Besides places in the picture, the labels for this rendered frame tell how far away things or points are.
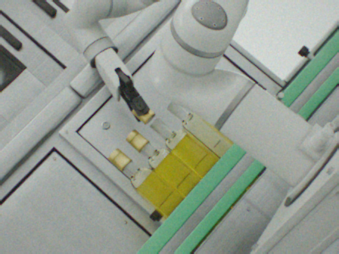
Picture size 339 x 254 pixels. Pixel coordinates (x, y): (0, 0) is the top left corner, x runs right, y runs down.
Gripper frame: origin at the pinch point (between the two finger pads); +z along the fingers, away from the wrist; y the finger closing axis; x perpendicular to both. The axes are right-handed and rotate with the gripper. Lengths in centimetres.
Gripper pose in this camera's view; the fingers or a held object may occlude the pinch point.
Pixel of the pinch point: (139, 109)
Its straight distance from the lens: 157.2
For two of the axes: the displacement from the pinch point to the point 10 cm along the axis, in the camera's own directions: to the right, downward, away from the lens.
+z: 5.5, 8.1, -2.1
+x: 8.3, -5.2, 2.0
